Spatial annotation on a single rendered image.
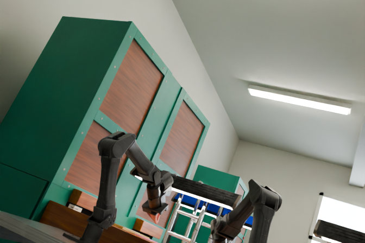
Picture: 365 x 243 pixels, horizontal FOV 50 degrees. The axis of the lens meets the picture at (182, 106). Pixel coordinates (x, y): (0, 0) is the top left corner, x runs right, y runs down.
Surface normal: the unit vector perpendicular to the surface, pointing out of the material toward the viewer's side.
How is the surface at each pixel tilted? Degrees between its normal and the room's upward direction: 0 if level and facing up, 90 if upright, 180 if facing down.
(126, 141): 90
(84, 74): 90
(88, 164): 90
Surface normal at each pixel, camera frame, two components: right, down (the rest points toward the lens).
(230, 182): -0.30, -0.43
